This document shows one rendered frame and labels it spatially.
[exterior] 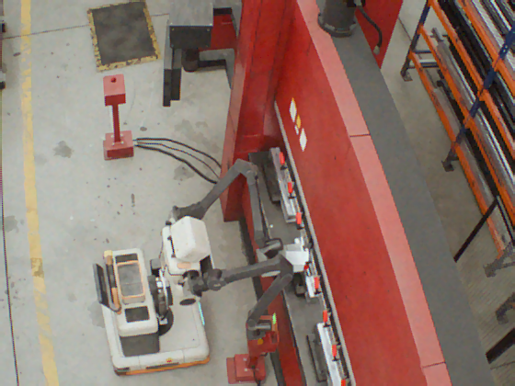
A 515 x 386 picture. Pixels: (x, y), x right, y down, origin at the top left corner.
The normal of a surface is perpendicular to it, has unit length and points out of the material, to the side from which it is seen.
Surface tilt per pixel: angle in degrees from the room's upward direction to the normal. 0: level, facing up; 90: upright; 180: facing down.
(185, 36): 90
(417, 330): 0
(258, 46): 90
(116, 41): 0
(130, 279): 0
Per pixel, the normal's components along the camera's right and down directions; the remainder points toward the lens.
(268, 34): 0.21, 0.84
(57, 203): 0.11, -0.53
